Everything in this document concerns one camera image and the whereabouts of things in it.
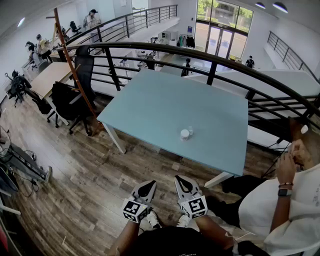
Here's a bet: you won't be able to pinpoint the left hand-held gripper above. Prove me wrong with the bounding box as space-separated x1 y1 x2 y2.
121 180 157 224

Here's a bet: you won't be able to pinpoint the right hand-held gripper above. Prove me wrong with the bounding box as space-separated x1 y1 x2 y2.
174 175 209 220

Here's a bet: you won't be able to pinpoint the person's right forearm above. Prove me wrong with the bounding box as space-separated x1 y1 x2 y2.
197 214 236 251

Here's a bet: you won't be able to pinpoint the person's left forearm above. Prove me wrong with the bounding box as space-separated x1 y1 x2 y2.
109 219 141 256

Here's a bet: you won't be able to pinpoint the person's left white shoe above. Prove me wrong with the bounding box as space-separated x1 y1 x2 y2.
144 209 162 230

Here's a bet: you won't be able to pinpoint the person's white shoe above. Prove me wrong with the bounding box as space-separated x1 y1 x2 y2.
144 209 162 230
176 213 191 228

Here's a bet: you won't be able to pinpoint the person's right white shoe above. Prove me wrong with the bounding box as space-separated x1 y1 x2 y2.
176 213 191 228

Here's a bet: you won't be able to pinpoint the white table leg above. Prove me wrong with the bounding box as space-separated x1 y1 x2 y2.
204 172 235 189
102 122 127 155

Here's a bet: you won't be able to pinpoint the person's black shirt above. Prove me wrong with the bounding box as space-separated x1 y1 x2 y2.
132 226 271 256

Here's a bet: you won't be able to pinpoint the black tripod stand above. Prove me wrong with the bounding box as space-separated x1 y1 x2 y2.
261 137 293 179

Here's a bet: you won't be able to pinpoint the brown wooden side table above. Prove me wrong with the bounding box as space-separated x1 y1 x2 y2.
287 116 312 143

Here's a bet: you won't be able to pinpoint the black equipment stand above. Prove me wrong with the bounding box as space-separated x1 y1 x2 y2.
0 139 53 186

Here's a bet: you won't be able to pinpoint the tall-back black office chair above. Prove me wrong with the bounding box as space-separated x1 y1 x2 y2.
74 44 97 108

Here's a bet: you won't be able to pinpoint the clothes rack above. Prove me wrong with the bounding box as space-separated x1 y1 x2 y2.
176 34 196 50

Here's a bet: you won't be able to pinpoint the light wooden desk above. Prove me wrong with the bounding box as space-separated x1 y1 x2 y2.
29 61 81 126

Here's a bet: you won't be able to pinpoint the glass entrance doors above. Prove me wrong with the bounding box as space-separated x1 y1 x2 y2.
194 0 254 60

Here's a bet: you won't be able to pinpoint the white cabinet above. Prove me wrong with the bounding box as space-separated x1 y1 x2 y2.
157 31 179 46

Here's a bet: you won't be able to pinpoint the wooden coat rack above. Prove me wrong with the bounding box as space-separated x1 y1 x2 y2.
45 7 105 137

